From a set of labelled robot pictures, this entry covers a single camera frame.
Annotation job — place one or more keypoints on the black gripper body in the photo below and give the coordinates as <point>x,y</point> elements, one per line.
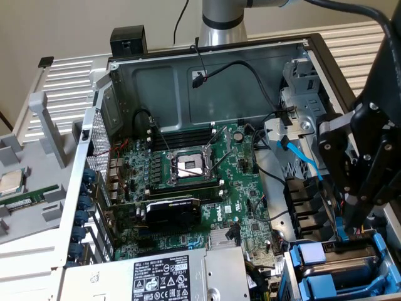
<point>385,69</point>

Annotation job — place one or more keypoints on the hard disk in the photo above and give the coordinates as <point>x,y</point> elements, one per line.
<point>344,269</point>

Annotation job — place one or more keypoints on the silver metal drive cage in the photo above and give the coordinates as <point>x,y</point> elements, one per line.
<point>304,103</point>

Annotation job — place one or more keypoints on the round coin battery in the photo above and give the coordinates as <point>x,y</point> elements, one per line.
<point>239,136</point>

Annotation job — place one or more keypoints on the green motherboard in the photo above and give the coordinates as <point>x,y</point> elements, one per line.
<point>232,163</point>

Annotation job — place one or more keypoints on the metal socket cover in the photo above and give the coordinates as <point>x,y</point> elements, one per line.
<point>226,138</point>

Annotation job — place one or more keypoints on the thin metal locking lever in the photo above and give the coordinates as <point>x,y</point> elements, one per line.
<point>220,161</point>
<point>163,139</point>

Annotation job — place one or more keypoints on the silver finned heatsink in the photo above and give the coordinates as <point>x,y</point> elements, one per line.
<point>219,238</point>

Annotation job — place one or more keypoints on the CPU socket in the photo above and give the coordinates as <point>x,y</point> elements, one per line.
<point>188,164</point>

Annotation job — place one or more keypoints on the black RAM slot bank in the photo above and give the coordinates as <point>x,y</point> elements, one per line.
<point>188,189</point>
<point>185,138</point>

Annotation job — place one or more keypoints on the black graphics card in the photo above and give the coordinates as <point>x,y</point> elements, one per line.
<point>172,213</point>

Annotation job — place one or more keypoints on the open PC case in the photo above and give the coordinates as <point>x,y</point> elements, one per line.
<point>156,94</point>

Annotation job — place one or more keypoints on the silver power supply unit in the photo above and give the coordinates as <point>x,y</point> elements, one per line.
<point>194,276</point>

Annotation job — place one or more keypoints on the blue expansion slot latch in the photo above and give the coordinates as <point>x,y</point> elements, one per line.
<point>75,250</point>
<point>84,202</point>
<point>78,234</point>
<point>90,174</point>
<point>85,189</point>
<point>81,218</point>

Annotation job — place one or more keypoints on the grey parts rack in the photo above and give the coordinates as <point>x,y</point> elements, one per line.
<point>47,188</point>

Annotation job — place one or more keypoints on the green RAM stick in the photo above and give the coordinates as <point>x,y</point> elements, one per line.
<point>31,196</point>

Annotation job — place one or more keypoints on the silver CPU chip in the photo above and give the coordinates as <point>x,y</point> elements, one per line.
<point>11,182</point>

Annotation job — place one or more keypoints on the black box mount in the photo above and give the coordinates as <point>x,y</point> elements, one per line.
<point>128,40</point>

